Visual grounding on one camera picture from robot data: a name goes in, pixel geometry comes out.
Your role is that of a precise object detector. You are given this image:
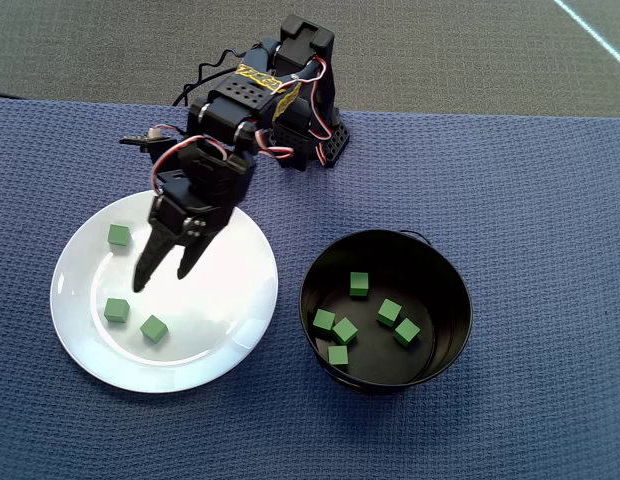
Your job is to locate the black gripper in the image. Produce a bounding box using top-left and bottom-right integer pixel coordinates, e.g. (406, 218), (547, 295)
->
(132, 137), (258, 295)

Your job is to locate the white round plate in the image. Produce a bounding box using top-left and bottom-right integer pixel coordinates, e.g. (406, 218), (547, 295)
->
(49, 187), (280, 395)

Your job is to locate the black metal bucket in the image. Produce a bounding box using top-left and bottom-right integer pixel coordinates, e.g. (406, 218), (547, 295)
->
(298, 228), (475, 396)

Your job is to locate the blue woven cloth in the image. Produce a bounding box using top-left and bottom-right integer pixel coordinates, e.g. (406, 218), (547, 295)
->
(0, 96), (620, 480)

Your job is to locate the black wrist camera circuit board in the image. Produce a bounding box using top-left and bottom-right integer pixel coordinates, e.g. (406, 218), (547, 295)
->
(118, 127), (174, 151)

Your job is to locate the black camera cable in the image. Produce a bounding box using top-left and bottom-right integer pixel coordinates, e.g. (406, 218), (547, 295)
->
(171, 43), (261, 108)

